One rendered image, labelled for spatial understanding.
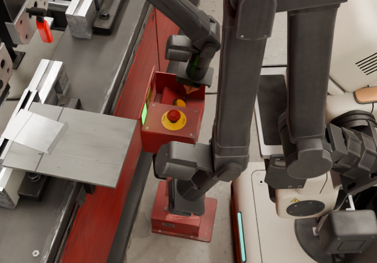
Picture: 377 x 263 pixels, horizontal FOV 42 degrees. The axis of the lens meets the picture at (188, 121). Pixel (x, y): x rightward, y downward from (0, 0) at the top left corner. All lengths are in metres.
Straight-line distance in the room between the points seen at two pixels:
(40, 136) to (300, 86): 0.68
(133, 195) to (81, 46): 0.84
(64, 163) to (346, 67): 0.63
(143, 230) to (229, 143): 1.36
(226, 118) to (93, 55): 0.80
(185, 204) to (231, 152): 0.20
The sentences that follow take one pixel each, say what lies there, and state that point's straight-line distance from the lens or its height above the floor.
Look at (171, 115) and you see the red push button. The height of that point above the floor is 0.81.
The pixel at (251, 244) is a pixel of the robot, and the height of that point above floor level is 0.28.
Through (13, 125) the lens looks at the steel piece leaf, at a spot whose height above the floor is 1.00.
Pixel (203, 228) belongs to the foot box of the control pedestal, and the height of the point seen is 0.01.
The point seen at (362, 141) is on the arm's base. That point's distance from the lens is 0.91.
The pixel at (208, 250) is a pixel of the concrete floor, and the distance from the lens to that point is 2.08.
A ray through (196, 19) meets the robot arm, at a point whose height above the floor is 1.12.
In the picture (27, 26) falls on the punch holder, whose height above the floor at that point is 1.21.
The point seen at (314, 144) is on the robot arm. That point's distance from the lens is 0.80.
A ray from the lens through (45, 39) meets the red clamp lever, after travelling 1.14.
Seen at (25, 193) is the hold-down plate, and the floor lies 0.90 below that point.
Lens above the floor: 1.96
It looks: 56 degrees down
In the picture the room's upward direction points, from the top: straight up
